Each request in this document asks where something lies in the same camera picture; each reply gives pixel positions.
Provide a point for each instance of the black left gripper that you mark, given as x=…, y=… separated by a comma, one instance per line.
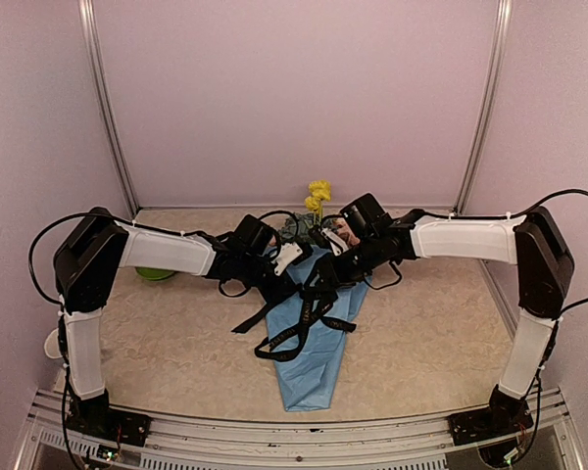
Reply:
x=285, y=286

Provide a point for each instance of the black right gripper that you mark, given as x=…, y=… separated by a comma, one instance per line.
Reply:
x=331, y=274

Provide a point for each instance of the pale pink fake flower stem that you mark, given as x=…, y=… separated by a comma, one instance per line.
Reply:
x=345, y=233

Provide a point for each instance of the black printed ribbon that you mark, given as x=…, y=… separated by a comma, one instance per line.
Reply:
x=317, y=302

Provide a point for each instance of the blue fake flower bunch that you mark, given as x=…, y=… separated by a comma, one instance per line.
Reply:
x=298, y=228

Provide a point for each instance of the yellow fake flower stem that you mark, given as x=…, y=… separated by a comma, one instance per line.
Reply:
x=319, y=194

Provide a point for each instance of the blue wrapping paper sheet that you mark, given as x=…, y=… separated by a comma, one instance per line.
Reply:
x=307, y=382

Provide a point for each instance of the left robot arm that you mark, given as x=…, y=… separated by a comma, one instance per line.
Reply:
x=124, y=290

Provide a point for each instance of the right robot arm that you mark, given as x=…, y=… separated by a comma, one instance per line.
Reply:
x=438, y=342

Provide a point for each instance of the green plastic plate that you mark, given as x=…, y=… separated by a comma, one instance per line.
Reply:
x=154, y=274

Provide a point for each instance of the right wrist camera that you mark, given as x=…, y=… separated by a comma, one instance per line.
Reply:
x=329, y=240

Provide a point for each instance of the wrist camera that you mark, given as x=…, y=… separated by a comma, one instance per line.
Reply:
x=291, y=253
x=329, y=240

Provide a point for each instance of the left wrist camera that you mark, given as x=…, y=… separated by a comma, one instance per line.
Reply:
x=291, y=253

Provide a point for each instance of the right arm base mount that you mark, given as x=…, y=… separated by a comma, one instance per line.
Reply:
x=483, y=424

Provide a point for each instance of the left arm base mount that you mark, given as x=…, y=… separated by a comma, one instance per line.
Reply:
x=110, y=424

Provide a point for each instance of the aluminium corner post left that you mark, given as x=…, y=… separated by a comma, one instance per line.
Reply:
x=94, y=51

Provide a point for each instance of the aluminium corner post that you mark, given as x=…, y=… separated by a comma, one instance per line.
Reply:
x=94, y=51
x=486, y=108

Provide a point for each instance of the aluminium corner post right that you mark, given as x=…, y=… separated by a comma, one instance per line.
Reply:
x=486, y=108

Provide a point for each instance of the aluminium front frame rail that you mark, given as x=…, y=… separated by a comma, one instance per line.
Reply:
x=211, y=427

